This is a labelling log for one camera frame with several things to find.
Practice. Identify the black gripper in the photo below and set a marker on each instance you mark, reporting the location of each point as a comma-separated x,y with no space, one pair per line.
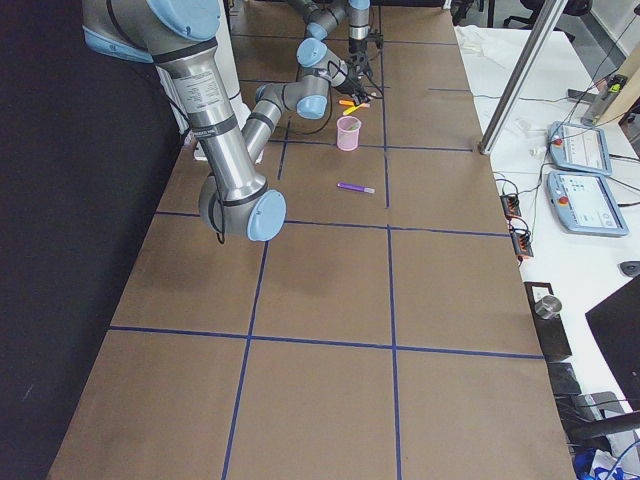
356,46
351,80

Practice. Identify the yellow highlighter pen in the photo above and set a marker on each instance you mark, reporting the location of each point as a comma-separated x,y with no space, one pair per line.
356,107

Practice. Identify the purple highlighter pen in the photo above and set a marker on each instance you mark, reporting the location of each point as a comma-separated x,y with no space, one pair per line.
355,188

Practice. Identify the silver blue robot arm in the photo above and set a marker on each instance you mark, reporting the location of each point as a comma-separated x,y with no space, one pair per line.
181,38
322,21

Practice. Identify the pink mesh pen holder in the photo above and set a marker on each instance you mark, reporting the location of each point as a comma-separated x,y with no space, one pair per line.
346,140

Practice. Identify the orange black connector block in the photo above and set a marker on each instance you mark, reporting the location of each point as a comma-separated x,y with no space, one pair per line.
511,205

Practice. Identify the upper blue teach pendant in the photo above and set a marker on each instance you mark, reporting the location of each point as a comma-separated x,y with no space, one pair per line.
579,148

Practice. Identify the blue teach pendant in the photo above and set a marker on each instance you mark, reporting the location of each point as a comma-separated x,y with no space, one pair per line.
584,204
579,148

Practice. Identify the lower blue teach pendant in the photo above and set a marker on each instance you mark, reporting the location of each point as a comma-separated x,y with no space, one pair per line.
584,204

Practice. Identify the silver metal cylinder weight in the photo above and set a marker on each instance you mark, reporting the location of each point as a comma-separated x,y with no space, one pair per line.
548,307

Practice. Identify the black computer mouse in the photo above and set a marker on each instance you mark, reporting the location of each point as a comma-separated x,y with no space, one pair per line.
630,268

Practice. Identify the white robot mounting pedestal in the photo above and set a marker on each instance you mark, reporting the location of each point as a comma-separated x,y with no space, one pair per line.
225,62

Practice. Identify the aluminium frame post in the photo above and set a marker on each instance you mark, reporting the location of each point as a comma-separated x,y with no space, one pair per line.
547,19

